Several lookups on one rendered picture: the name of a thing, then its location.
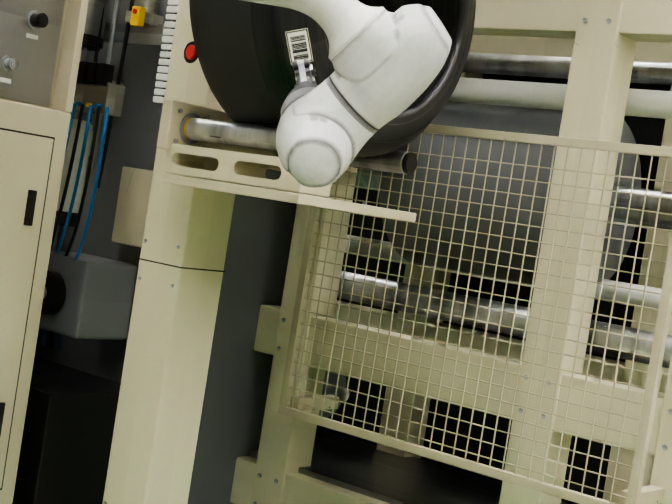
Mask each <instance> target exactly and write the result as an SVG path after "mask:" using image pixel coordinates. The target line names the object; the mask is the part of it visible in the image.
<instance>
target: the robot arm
mask: <svg viewBox="0 0 672 504"><path fill-rule="evenodd" d="M242 1H248V2H254V3H261V4H267V5H273V6H279V7H285V8H289V9H293V10H296V11H299V12H302V13H304V14H306V15H308V16H309V17H311V18H312V19H313V20H315V21H316V22H317V23H318V24H319V25H320V26H321V28H322V29H323V30H324V32H325V33H326V35H327V38H328V41H329V57H328V58H329V59H330V60H331V61H332V63H333V66H334V69H335V71H334V72H333V73H332V74H331V75H330V76H329V77H328V78H327V79H326V80H324V81H323V82H322V83H321V84H320V85H317V84H316V81H315V78H314V76H317V75H316V69H313V66H312V64H310V61H309V60H308V58H307V59H302V60H296V61H292V62H293V63H292V67H293V68H294V72H295V78H296V84H295V85H294V89H292V90H291V91H290V93H289V94H288V95H287V97H286V99H285V101H284V103H283V105H282V107H281V112H280V114H281V116H280V121H279V123H278V127H277V131H276V148H277V152H278V156H279V159H280V161H281V163H282V166H283V168H284V169H285V170H286V171H287V172H289V173H290V174H291V175H292V176H293V177H294V178H295V179H296V180H297V182H298V183H300V184H301V185H303V186H306V187H311V188H319V187H324V186H327V185H329V184H331V183H333V182H334V181H336V180H337V179H338V178H339V177H340V176H341V175H342V174H343V173H344V172H345V171H346V170H347V168H348V166H349V164H350V163H351V162H352V161H353V160H354V158H355V157H356V155H357V154H358V152H359V151H360V150H361V148H362V147H363V146H364V145H365V143H366V142H367V141H368V140H369V139H370V138H371V137H372V136H373V135H374V134H375V133H376V132H377V131H378V130H379V129H380V128H381V127H383V126H384V125H385V124H386V123H388V122H389V121H391V120H392V119H394V118H396V117H397V116H398V115H400V114H401V113H402V112H403V111H404V110H406V109H407V108H408V107H409V106H410V105H411V104H412V103H413V102H414V101H415V100H416V99H417V98H418V97H419V96H420V95H421V94H422V93H423V92H424V91H425V90H426V89H427V88H428V87H429V85H430V84H431V83H432V81H433V80H434V79H435V77H436V76H437V75H438V73H439V72H440V70H441V69H442V67H443V66H444V63H445V61H446V59H447V57H448V54H449V52H450V48H451V44H452V40H451V37H450V35H449V33H448V32H447V30H446V28H445V27H444V25H443V24H442V22H441V21H440V19H439V18H438V16H437V15H436V13H435V12H434V11H433V9H432V8H431V7H429V6H423V5H421V4H412V5H405V6H402V7H400V8H399V9H398V10H397V11H395V12H394V13H393V12H388V11H387V10H386V9H385V8H384V7H371V6H367V5H364V4H362V3H361V2H359V1H358V0H242Z"/></svg>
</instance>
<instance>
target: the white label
mask: <svg viewBox="0 0 672 504"><path fill-rule="evenodd" d="M285 35H286V40H287V46H288V51H289V56H290V62H291V65H292V63H293V62H292V61H296V60H302V59H307V58H308V60H309V61H310V62H311V61H313V56H312V50H311V44H310V39H309V33H308V28H304V29H298V30H292V31H287V32H285Z"/></svg>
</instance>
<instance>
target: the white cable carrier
mask: <svg viewBox="0 0 672 504"><path fill-rule="evenodd" d="M168 5H175V6H167V10H166V12H168V13H174V14H166V19H167V20H172V22H171V21H165V24H164V27H168V28H171V29H164V30H163V34H164V35H170V36H163V37H162V42H163V43H169V44H162V45H161V49H162V50H168V52H165V51H161V52H160V57H165V58H167V59H159V63H158V64H159V65H166V66H158V69H157V72H159V73H157V75H156V80H163V82H160V81H156V84H155V87H161V88H162V89H154V94H155V95H161V97H160V96H153V102H156V103H163V102H164V98H165V97H164V96H165V91H166V90H165V89H166V85H167V78H168V72H169V65H170V58H171V51H172V46H173V45H172V44H173V39H174V37H173V36H174V32H175V26H176V19H177V13H178V6H179V0H168ZM160 73H164V74H160Z"/></svg>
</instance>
